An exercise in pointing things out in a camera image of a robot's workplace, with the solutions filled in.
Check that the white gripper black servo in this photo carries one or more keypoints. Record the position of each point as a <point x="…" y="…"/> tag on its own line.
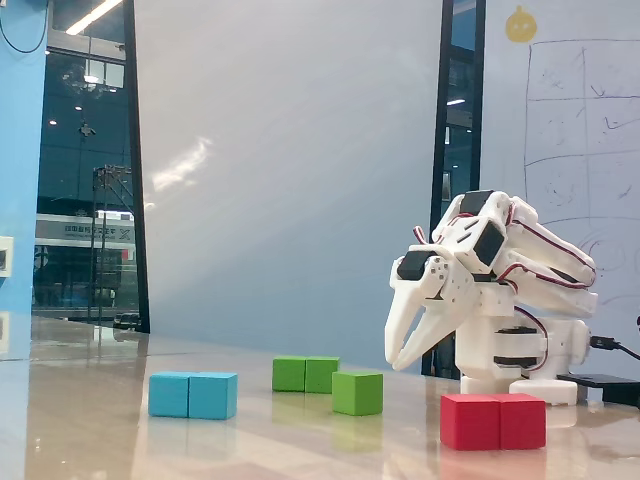
<point x="434" y="289"/>

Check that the small green cube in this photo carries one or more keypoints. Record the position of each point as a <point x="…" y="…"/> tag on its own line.
<point x="356" y="395"/>

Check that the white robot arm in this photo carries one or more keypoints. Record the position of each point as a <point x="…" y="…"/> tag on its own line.
<point x="525" y="320"/>

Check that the long red block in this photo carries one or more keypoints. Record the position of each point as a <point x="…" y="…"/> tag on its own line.
<point x="492" y="422"/>

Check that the long green block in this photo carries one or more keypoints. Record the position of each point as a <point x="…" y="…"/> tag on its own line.
<point x="300" y="375"/>

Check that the long blue block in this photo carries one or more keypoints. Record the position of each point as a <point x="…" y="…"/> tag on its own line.
<point x="192" y="397"/>

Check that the flat black box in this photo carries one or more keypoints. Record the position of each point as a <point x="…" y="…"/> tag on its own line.
<point x="605" y="384"/>

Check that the whiteboard with marker drawings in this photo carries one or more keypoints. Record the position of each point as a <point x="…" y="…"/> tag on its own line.
<point x="565" y="125"/>

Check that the yellow round sticker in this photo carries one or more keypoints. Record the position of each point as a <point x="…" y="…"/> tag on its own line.
<point x="521" y="25"/>

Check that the dark scaffold tower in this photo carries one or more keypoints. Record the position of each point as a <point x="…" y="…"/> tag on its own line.
<point x="95" y="240"/>

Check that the wide black frame post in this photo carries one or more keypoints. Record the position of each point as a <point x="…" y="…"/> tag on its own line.
<point x="445" y="100"/>

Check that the narrow black frame post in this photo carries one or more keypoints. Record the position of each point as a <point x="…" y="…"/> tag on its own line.
<point x="136" y="175"/>

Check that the white wall box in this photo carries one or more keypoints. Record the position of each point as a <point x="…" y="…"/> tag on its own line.
<point x="5" y="256"/>

